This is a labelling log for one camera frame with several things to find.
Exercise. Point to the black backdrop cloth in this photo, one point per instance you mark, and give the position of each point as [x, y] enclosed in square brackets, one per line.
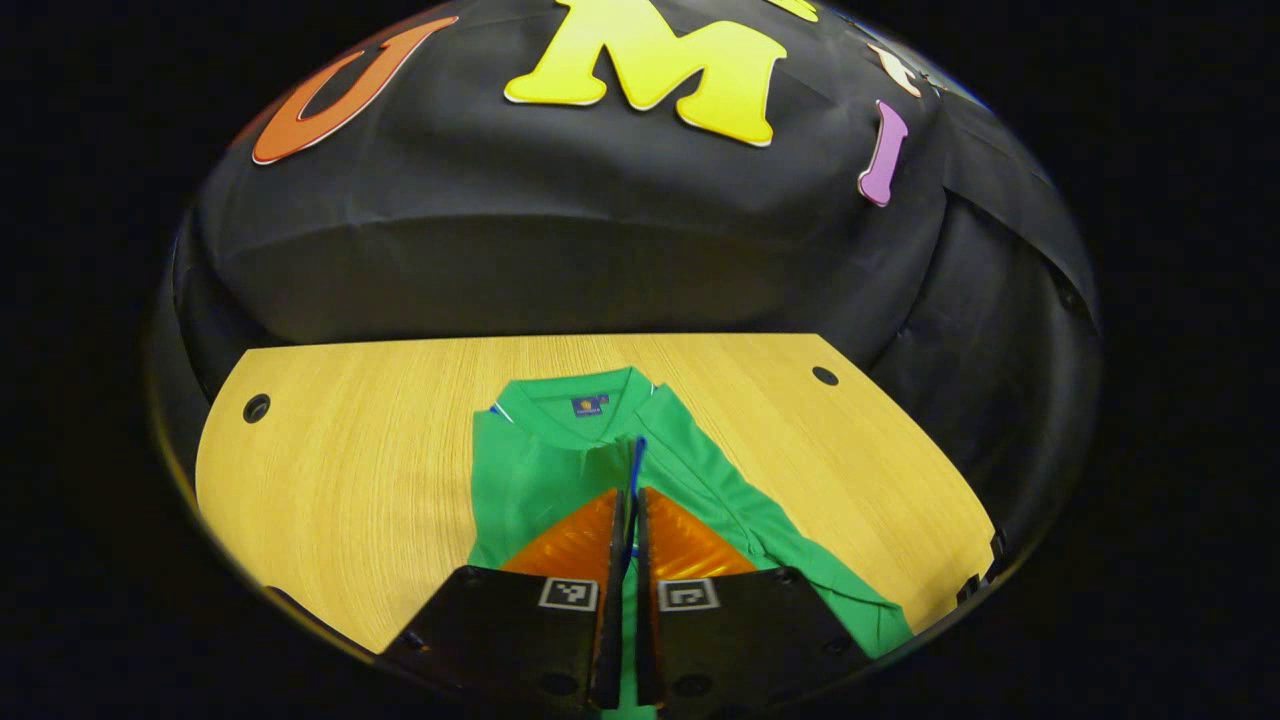
[600, 250]

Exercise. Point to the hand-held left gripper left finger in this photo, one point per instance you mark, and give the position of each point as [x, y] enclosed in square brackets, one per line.
[612, 620]

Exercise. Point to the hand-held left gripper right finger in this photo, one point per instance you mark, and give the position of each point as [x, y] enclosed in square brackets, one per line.
[648, 620]

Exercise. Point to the green T-shirt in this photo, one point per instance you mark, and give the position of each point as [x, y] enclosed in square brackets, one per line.
[560, 470]

